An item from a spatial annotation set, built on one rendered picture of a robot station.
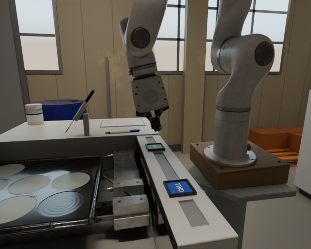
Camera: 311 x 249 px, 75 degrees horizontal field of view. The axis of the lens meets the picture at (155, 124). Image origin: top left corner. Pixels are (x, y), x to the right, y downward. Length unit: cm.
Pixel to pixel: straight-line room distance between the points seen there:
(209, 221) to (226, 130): 43
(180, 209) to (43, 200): 34
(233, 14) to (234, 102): 27
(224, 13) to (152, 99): 35
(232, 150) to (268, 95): 322
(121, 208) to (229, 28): 63
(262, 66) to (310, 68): 377
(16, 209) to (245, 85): 69
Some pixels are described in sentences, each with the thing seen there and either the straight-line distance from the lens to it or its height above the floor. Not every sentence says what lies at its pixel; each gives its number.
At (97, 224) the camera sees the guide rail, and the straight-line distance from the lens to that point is 55.
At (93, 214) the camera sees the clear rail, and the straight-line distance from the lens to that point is 49.
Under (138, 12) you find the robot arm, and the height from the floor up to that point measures 133.
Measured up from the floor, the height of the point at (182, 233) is 96.
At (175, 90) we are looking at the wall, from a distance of 318.
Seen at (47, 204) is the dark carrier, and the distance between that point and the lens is 56.
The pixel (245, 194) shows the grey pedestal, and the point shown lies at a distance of 75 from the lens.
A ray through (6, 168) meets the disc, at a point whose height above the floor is 90.
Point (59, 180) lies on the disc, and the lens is 66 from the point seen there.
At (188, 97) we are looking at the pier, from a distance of 311.
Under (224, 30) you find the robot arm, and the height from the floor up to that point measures 134.
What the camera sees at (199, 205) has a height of 96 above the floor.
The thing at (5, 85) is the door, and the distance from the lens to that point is 336.
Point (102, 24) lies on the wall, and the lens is 315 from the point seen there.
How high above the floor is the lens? 119
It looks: 13 degrees down
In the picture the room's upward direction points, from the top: straight up
